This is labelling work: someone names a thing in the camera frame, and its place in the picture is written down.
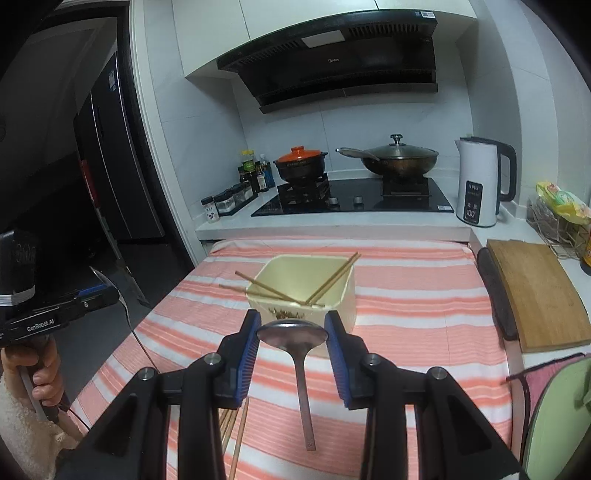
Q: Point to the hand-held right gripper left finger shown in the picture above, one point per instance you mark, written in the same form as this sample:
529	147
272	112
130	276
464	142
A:
247	360

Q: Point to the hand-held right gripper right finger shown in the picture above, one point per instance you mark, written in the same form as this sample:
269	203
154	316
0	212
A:
337	360

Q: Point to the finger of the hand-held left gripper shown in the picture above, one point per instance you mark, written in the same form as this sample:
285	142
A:
94	291

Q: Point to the cream utensil holder box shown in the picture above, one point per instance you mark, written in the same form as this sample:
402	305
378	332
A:
344	300

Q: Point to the person's left forearm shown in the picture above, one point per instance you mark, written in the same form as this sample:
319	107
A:
27	438

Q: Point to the person's left hand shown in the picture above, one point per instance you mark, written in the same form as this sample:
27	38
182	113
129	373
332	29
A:
44	378

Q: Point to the orange striped cloth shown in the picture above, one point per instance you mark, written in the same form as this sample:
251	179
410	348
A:
415	323

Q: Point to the dark refrigerator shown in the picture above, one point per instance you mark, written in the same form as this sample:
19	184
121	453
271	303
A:
120	161

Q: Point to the white label spice jar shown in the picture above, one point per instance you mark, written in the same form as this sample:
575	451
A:
210	211

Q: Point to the rack of spice jars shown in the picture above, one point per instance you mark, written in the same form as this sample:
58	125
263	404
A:
235	198

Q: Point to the black gas cooktop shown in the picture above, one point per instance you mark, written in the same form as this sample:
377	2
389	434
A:
360	196

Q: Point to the dark brown board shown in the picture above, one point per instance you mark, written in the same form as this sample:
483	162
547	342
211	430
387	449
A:
496	295

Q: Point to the small dark bottle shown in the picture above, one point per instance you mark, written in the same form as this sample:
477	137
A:
244	182

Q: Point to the dark sauce bottle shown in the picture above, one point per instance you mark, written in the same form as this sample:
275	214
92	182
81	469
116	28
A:
262	177

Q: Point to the clay pot with orange lid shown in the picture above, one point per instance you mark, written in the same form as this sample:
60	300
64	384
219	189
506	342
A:
300	166

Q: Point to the yellow cap bottle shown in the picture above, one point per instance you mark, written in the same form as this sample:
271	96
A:
248	161

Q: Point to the pink towel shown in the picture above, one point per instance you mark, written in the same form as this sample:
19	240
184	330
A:
535	383

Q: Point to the dark wok with lid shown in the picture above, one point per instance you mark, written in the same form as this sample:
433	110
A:
397	159

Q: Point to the wooden cutting board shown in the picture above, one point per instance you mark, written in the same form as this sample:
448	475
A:
540	295

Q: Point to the white electric kettle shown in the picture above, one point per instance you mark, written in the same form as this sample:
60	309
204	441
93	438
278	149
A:
478	184

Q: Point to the yellow snack packet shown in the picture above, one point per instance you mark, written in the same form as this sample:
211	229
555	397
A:
561	201

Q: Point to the black range hood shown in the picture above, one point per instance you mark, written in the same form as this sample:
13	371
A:
332	60

